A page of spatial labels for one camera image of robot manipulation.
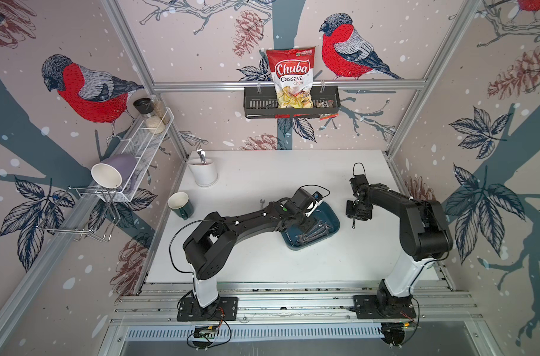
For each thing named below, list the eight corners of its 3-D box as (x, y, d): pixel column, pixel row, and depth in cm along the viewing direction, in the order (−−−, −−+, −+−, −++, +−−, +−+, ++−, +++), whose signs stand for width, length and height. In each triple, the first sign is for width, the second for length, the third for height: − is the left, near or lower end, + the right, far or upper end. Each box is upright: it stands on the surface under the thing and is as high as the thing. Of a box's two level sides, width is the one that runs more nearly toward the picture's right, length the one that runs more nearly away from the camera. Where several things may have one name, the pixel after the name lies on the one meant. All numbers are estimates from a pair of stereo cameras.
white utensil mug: (193, 186, 109) (185, 170, 99) (199, 168, 116) (192, 152, 107) (215, 186, 108) (209, 170, 99) (219, 168, 116) (214, 152, 107)
